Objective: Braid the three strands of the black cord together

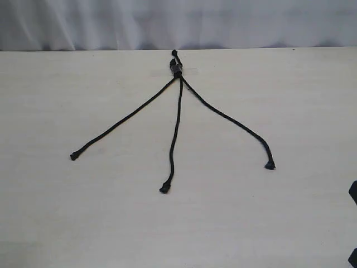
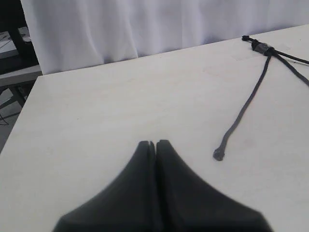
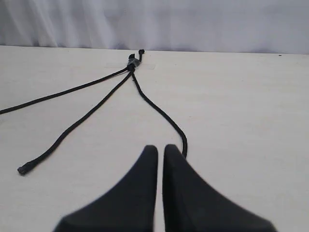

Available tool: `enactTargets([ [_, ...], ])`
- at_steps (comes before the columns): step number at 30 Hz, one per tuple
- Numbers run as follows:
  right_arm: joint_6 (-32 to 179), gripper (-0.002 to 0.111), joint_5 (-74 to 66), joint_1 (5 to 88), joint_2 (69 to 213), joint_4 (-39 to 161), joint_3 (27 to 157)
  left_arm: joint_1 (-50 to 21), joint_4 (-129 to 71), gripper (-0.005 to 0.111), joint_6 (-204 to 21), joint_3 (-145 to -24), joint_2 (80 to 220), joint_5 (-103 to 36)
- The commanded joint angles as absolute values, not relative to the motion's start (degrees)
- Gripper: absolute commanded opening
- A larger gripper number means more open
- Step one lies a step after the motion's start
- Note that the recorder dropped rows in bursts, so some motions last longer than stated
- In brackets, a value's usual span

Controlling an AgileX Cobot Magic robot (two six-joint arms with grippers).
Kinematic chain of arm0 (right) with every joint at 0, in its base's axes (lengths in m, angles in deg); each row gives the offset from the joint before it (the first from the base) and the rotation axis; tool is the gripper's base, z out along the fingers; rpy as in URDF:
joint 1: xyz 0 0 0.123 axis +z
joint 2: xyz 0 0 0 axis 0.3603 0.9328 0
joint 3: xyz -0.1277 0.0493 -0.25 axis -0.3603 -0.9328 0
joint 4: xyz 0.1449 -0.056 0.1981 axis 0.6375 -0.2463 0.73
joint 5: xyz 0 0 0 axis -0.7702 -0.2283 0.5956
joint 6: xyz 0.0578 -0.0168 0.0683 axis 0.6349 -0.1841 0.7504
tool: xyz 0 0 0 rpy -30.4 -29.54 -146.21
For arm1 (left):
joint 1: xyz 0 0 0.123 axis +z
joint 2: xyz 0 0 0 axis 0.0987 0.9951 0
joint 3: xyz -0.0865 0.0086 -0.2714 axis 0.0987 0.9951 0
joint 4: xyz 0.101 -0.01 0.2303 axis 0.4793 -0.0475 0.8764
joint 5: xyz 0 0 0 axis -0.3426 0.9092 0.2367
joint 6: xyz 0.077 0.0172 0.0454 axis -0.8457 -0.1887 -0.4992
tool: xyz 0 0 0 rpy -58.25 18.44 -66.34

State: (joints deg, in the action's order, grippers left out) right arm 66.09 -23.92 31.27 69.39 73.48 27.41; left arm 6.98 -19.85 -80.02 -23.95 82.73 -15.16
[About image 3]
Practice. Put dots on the white backdrop curtain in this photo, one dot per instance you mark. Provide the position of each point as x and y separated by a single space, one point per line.
254 26

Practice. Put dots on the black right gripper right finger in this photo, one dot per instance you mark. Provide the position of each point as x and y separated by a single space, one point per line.
192 205

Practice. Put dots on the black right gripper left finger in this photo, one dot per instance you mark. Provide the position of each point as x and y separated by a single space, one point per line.
127 207

